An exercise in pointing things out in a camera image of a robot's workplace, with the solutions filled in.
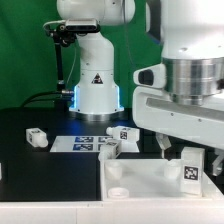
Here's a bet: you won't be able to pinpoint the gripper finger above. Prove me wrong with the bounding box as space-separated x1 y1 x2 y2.
156 133 171 158
212 149 224 176

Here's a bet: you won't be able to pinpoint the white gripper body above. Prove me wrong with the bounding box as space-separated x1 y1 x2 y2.
132 87 224 150

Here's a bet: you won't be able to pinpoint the white square table top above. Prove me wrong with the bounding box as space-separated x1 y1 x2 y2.
100 159 224 201

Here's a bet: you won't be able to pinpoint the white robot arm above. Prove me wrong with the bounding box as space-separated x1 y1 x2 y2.
57 0 224 175

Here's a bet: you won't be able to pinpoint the white L-shaped fence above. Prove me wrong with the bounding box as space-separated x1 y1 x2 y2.
0 173 224 224

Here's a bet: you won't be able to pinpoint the white sheet with tags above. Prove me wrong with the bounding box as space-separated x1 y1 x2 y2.
49 135 140 154

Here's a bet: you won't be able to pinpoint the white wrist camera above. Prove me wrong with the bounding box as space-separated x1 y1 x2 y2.
133 63 167 89

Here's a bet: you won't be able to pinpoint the black cables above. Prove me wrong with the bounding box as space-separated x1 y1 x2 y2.
20 89 75 108

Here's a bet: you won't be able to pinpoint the black camera stand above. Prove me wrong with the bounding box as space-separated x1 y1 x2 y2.
43 18 102 111

